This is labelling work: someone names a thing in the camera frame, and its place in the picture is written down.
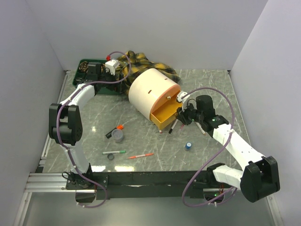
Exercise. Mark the green compartment tray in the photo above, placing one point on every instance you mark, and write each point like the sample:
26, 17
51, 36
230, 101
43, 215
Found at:
80, 75

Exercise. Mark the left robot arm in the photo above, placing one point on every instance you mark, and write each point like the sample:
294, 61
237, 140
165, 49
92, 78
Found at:
65, 124

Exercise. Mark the brown patterned rolled tie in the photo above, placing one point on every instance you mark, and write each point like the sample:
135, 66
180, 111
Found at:
83, 67

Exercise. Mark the black white marker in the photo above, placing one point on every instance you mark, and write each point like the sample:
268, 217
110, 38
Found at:
173, 126

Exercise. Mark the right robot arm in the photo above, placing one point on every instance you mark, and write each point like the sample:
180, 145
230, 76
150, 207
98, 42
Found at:
258, 176

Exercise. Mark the blue capped small bottle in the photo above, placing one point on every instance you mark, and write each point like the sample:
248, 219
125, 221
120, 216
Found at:
188, 146

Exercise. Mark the green capped white pen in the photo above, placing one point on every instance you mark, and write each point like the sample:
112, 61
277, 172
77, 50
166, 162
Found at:
113, 152

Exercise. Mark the aluminium rail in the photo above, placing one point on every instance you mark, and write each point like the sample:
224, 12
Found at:
52, 182

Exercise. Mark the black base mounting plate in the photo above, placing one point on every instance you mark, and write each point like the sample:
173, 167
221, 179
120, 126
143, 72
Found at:
156, 184

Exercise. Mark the orange pencil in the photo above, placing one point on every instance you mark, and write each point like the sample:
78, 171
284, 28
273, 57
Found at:
140, 156

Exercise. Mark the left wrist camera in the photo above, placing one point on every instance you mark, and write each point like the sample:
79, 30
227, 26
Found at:
111, 66

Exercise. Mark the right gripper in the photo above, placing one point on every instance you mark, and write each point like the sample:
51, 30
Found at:
182, 116

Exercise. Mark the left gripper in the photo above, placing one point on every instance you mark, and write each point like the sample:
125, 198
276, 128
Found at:
118, 86

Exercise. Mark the round cream drawer organizer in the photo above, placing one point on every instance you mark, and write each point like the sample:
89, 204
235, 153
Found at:
154, 96

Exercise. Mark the white pink tipped pen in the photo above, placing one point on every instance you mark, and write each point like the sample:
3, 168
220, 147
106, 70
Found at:
202, 130

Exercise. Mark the yellow plaid cloth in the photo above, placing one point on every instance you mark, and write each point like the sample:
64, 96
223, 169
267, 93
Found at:
139, 64

